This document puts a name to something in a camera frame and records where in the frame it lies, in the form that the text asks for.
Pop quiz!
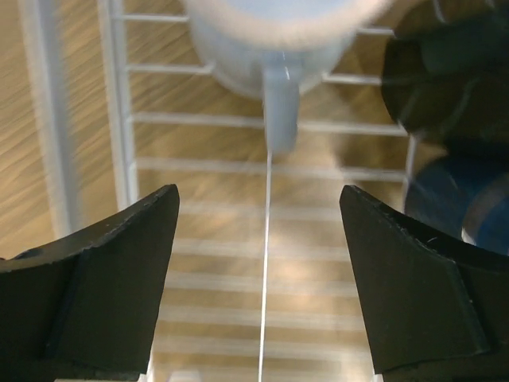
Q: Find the pale blue footed mug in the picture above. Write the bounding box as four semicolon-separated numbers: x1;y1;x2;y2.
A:
184;0;390;154

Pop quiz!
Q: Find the black mug white inside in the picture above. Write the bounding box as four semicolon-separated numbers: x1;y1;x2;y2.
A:
381;1;508;162

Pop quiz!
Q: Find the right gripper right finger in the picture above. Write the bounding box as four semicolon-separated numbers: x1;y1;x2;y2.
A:
340;185;508;381

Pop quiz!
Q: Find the white wire dish rack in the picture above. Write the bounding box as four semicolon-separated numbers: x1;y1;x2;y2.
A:
28;1;410;381

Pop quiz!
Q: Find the small dark blue mug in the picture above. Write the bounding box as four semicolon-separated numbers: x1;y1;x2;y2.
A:
404;155;508;255

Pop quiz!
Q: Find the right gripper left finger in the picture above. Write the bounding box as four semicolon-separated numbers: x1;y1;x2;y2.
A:
1;185;180;381

